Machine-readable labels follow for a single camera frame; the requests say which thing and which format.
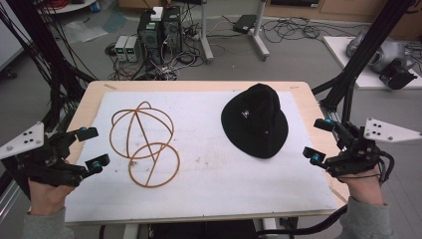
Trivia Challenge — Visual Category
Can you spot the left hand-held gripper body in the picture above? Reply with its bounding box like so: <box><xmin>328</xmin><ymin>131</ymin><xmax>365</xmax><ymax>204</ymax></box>
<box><xmin>0</xmin><ymin>121</ymin><xmax>89</xmax><ymax>187</ymax></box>

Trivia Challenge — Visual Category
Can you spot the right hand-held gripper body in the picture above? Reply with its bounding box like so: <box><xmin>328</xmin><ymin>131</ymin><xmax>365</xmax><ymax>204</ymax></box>
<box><xmin>326</xmin><ymin>117</ymin><xmax>422</xmax><ymax>177</ymax></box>

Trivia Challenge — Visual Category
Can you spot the brown wire hat stand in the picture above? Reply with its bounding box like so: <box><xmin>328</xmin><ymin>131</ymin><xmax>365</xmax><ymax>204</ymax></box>
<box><xmin>108</xmin><ymin>101</ymin><xmax>181</xmax><ymax>189</ymax></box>

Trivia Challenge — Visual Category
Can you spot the black hat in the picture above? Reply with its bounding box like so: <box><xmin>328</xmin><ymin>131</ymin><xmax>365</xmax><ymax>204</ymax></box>
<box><xmin>220</xmin><ymin>83</ymin><xmax>290</xmax><ymax>159</ymax></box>

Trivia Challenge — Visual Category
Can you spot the person's right hand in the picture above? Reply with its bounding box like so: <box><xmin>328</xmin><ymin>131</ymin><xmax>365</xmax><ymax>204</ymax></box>
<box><xmin>335</xmin><ymin>164</ymin><xmax>386</xmax><ymax>206</ymax></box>

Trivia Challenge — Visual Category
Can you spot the person's left hand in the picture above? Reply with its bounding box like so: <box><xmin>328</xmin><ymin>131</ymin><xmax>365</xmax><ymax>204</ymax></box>
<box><xmin>27</xmin><ymin>177</ymin><xmax>76</xmax><ymax>217</ymax></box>

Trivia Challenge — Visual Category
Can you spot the white platform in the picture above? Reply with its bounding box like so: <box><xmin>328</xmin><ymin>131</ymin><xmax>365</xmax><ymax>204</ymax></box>
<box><xmin>321</xmin><ymin>34</ymin><xmax>422</xmax><ymax>91</ymax></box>

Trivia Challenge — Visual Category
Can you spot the white table leg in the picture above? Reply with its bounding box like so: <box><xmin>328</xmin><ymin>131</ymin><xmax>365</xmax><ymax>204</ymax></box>
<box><xmin>121</xmin><ymin>223</ymin><xmax>141</xmax><ymax>239</ymax></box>

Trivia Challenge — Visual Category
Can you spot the black device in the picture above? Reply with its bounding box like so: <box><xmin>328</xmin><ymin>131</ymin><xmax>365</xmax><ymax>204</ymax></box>
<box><xmin>378</xmin><ymin>58</ymin><xmax>419</xmax><ymax>91</ymax></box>

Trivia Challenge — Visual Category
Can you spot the grey power supply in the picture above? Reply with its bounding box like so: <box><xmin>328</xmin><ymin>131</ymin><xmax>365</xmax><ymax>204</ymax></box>
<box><xmin>114</xmin><ymin>35</ymin><xmax>129</xmax><ymax>62</ymax></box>
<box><xmin>125</xmin><ymin>35</ymin><xmax>140</xmax><ymax>63</ymax></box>

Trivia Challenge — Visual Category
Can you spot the grey robot shell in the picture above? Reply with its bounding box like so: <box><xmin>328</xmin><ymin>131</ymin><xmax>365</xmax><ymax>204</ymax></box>
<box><xmin>345</xmin><ymin>29</ymin><xmax>408</xmax><ymax>75</ymax></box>

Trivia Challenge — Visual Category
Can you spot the clear plastic sheet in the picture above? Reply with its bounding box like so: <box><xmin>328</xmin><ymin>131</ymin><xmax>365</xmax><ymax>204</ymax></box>
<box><xmin>62</xmin><ymin>19</ymin><xmax>107</xmax><ymax>45</ymax></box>

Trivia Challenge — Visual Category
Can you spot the white stand leg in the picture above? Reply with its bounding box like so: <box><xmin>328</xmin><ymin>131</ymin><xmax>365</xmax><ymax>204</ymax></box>
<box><xmin>199</xmin><ymin>0</ymin><xmax>215</xmax><ymax>65</ymax></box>
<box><xmin>250</xmin><ymin>0</ymin><xmax>271</xmax><ymax>62</ymax></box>

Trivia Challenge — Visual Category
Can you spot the white mat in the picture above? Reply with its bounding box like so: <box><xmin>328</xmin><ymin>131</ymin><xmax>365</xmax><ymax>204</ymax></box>
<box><xmin>64</xmin><ymin>90</ymin><xmax>339</xmax><ymax>223</ymax></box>

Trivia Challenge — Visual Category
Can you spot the black computer tower green label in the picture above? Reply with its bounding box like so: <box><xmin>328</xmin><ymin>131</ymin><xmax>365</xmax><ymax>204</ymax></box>
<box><xmin>136</xmin><ymin>9</ymin><xmax>164</xmax><ymax>65</ymax></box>

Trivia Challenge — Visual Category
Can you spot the bluish plastic sheet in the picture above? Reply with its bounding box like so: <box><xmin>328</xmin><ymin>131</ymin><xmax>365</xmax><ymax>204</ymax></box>
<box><xmin>101</xmin><ymin>11</ymin><xmax>128</xmax><ymax>34</ymax></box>

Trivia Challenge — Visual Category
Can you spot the wooden table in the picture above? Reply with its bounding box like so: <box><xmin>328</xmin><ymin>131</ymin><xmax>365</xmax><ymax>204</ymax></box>
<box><xmin>64</xmin><ymin>80</ymin><xmax>351</xmax><ymax>227</ymax></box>

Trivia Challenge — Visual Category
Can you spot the white cabinet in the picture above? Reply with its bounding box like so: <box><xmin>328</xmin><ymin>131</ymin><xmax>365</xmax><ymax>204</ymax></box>
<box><xmin>0</xmin><ymin>0</ymin><xmax>26</xmax><ymax>73</ymax></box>

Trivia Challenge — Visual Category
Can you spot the white round table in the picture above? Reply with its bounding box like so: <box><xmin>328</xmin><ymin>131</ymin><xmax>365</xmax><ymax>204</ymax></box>
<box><xmin>37</xmin><ymin>0</ymin><xmax>98</xmax><ymax>15</ymax></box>

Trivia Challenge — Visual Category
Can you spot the flat black box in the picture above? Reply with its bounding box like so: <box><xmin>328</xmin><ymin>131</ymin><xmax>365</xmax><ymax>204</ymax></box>
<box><xmin>232</xmin><ymin>14</ymin><xmax>259</xmax><ymax>35</ymax></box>

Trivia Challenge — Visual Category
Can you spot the white box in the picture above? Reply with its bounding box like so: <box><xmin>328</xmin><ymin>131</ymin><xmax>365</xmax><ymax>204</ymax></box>
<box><xmin>150</xmin><ymin>6</ymin><xmax>164</xmax><ymax>23</ymax></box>

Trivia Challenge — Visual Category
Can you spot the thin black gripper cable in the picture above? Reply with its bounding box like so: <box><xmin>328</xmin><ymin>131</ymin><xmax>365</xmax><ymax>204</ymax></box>
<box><xmin>344</xmin><ymin>150</ymin><xmax>396</xmax><ymax>184</ymax></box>

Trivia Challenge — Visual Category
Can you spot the thick black hose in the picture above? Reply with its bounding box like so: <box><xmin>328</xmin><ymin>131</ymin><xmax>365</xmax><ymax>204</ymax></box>
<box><xmin>256</xmin><ymin>203</ymin><xmax>349</xmax><ymax>239</ymax></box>

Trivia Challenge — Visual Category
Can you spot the black floor cable tangle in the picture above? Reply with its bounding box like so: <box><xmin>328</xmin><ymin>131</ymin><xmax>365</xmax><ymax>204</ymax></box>
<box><xmin>261</xmin><ymin>15</ymin><xmax>361</xmax><ymax>45</ymax></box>

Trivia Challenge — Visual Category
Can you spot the black metal frame with cables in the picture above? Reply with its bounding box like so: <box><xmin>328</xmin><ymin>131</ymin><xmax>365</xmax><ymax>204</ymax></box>
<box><xmin>0</xmin><ymin>0</ymin><xmax>98</xmax><ymax>133</ymax></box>

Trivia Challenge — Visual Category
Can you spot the cable tangle by computers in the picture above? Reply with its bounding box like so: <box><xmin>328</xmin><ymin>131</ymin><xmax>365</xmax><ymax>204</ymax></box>
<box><xmin>105</xmin><ymin>42</ymin><xmax>207</xmax><ymax>82</ymax></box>

